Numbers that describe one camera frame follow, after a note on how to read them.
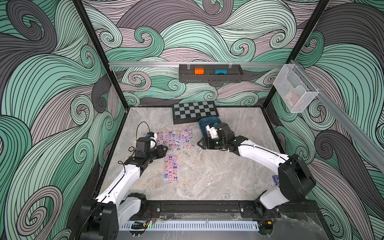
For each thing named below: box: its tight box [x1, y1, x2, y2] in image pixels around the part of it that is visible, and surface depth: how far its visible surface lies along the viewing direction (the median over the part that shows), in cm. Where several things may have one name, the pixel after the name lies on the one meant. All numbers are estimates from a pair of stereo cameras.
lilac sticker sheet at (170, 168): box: [163, 154, 179, 183], surface depth 89 cm
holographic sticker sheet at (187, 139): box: [180, 128, 195, 150], surface depth 103 cm
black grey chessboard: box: [172, 101, 220, 125], surface depth 116 cm
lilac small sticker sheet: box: [168, 130, 182, 152], surface depth 101 cm
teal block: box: [215, 69, 228, 75], surface depth 97 cm
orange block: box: [194, 68, 205, 75], surface depth 97 cm
